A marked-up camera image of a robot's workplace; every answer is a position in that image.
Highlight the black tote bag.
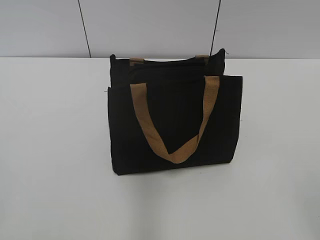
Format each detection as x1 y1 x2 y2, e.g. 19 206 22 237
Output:
107 49 243 175

